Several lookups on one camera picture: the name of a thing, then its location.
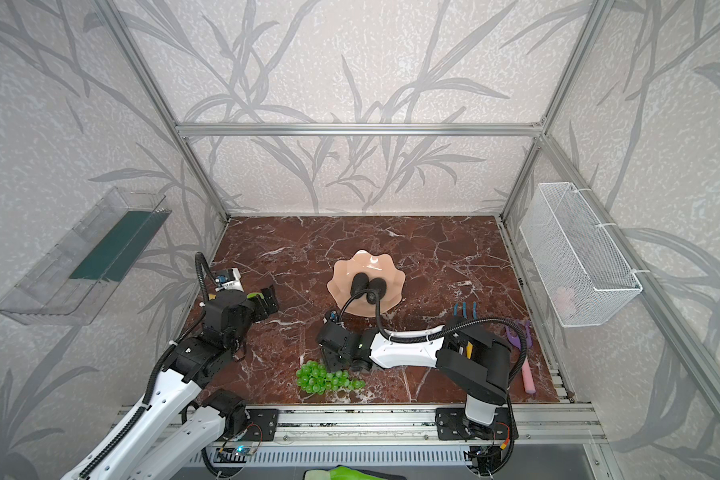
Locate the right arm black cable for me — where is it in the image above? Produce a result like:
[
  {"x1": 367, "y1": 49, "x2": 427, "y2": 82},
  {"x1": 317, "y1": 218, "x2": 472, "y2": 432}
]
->
[{"x1": 337, "y1": 288, "x2": 529, "y2": 385}]

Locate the dark avocado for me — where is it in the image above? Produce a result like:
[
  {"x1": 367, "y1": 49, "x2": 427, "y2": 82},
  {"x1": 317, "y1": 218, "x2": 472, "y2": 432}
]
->
[
  {"x1": 350, "y1": 272, "x2": 370, "y2": 299},
  {"x1": 367, "y1": 277, "x2": 387, "y2": 303}
]

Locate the pink scalloped fruit bowl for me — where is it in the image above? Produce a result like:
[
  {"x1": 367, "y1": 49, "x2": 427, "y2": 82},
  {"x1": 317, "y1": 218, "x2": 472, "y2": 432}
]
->
[{"x1": 327, "y1": 250, "x2": 406, "y2": 313}]

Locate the green white object bottom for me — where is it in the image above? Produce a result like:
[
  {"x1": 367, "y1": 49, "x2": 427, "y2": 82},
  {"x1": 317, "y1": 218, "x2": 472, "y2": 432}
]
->
[{"x1": 303, "y1": 466, "x2": 406, "y2": 480}]

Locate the pink object in basket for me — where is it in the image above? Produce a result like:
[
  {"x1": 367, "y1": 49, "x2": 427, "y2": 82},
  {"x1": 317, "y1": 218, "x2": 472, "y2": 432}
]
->
[{"x1": 552, "y1": 287, "x2": 577, "y2": 321}]

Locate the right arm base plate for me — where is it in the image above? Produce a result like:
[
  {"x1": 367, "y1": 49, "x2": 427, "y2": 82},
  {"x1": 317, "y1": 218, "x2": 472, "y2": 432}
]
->
[{"x1": 435, "y1": 407, "x2": 518, "y2": 442}]

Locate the green fake grape bunch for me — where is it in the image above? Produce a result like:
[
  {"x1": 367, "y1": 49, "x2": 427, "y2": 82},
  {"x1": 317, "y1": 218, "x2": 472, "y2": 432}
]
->
[{"x1": 296, "y1": 361, "x2": 366, "y2": 394}]

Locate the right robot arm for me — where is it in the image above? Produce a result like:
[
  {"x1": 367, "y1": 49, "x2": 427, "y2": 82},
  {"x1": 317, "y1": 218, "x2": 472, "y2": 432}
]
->
[{"x1": 317, "y1": 316, "x2": 530, "y2": 433}]

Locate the white wire mesh basket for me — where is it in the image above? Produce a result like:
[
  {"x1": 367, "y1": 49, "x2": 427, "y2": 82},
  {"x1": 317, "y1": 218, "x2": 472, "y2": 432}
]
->
[{"x1": 520, "y1": 182, "x2": 643, "y2": 328}]

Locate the aluminium front rail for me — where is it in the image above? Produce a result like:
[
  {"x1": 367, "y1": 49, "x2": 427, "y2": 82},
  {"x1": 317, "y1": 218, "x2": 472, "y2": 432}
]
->
[{"x1": 101, "y1": 403, "x2": 607, "y2": 448}]

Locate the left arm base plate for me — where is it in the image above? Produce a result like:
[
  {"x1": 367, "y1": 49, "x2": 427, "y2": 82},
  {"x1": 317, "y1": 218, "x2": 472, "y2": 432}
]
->
[{"x1": 225, "y1": 408, "x2": 280, "y2": 442}]

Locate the pink handled purple tool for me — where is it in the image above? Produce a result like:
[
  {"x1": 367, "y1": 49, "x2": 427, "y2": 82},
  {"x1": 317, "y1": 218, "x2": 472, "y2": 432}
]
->
[{"x1": 505, "y1": 321, "x2": 536, "y2": 395}]

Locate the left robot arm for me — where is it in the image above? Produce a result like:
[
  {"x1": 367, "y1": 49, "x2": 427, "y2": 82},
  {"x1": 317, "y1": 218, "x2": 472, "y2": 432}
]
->
[{"x1": 65, "y1": 287, "x2": 279, "y2": 479}]

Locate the clear plastic wall bin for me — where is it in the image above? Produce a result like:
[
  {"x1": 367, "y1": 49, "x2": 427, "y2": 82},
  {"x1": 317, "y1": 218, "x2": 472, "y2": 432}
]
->
[{"x1": 0, "y1": 187, "x2": 172, "y2": 326}]

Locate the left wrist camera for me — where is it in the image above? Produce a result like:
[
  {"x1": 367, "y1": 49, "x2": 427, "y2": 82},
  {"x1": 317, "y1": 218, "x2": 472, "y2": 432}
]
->
[{"x1": 214, "y1": 268, "x2": 244, "y2": 292}]

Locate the blue garden fork tool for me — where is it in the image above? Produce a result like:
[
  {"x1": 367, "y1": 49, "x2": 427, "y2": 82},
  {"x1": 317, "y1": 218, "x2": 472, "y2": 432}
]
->
[{"x1": 453, "y1": 302, "x2": 478, "y2": 320}]

